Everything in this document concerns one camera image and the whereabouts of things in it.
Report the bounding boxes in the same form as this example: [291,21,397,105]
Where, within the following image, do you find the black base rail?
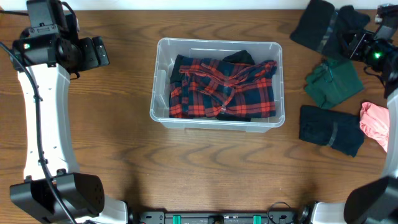
[138,211,297,224]

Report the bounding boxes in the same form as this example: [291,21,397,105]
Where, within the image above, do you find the navy folded garment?
[299,105,364,157]

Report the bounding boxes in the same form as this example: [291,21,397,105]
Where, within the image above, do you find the red navy plaid shirt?
[169,55,277,119]

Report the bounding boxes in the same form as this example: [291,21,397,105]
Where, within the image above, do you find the black garment in bin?
[169,50,254,118]

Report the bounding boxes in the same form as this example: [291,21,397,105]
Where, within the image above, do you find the black garment with tape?
[290,0,370,60]

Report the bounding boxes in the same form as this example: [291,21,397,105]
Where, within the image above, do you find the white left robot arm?
[7,0,130,223]

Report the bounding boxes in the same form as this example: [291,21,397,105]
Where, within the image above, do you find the pink folded garment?
[359,102,390,152]

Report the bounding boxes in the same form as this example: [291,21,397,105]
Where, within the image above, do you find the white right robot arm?
[309,26,397,224]

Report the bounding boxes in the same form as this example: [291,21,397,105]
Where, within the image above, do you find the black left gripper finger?
[92,36,109,66]
[78,38,99,71]

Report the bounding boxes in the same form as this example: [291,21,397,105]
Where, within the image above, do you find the dark green garment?
[304,58,364,110]

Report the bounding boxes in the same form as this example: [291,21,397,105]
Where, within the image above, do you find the clear plastic storage bin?
[149,38,285,133]

